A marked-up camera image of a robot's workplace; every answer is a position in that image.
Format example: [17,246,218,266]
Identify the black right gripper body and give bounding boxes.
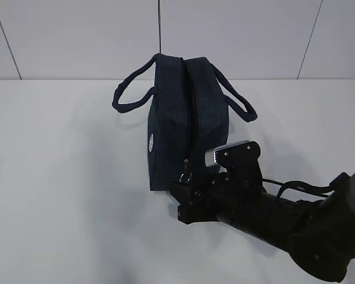
[169,173,272,225]

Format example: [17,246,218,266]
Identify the dark navy lunch bag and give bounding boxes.
[112,53,257,191]

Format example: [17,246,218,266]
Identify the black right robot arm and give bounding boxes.
[170,173,355,283]

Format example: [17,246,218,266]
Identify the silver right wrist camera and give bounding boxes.
[205,140,262,177]

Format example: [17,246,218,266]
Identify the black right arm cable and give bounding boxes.
[262,177,337,199]

